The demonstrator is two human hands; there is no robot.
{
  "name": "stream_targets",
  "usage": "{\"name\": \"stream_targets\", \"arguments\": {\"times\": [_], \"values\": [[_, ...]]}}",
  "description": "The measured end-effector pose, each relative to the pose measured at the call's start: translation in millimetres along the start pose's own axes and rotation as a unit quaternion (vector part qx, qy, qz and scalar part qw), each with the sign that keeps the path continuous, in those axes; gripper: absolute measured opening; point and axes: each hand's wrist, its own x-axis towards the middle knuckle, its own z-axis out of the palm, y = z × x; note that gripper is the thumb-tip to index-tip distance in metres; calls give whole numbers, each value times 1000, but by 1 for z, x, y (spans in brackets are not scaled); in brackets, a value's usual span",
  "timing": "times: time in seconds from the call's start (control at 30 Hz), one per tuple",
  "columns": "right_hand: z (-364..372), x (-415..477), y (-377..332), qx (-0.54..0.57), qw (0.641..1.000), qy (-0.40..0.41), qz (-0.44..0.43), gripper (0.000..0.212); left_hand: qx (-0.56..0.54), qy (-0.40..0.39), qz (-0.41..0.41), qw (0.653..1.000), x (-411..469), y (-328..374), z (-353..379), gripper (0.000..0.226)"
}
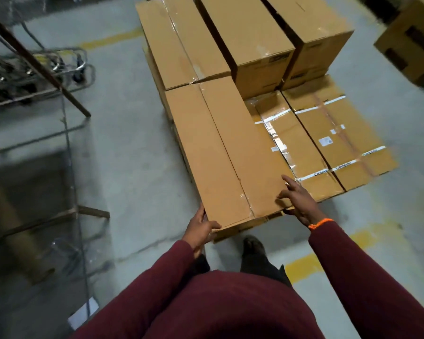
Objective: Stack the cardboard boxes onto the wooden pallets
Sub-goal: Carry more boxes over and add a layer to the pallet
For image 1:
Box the person's left hand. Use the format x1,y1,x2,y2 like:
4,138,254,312
181,204,222,259

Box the person's right hand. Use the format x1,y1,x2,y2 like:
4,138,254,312
276,174,327,228

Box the long plain cardboard box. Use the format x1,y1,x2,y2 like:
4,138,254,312
164,77,298,233

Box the person's right forearm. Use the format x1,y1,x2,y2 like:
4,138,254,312
308,222,424,339

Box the person's left forearm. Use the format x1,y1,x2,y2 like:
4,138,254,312
72,240,196,339

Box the orange wristband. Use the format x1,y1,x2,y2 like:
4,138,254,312
308,218,334,230

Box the person's dark shoe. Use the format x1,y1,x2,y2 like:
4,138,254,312
242,235,268,259

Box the cardboard box with shiny tape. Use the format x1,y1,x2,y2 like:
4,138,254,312
245,91,345,202

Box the person's dark trouser leg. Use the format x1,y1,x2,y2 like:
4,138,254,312
240,253,292,288

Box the person's maroon sweater torso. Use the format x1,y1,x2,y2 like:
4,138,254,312
141,270,326,339

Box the cardboard box with white label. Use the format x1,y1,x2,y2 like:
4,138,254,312
283,76,400,192

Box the white paper sheet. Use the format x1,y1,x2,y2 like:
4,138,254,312
67,296,100,331

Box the tall cardboard box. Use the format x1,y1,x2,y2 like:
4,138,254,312
194,0,296,100
260,0,355,91

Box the wide taped cardboard box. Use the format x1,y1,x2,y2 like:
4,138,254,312
136,0,231,91

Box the brown cardboard tube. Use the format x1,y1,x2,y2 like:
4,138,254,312
0,161,56,285

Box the cardboard box with dark print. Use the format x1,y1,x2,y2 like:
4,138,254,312
374,0,424,89

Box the low metal frame bar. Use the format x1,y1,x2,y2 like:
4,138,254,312
0,205,111,245

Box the wire metal trolley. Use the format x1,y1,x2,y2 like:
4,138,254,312
0,47,96,110

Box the brown metal frame bar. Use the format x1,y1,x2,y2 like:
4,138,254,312
0,8,92,118

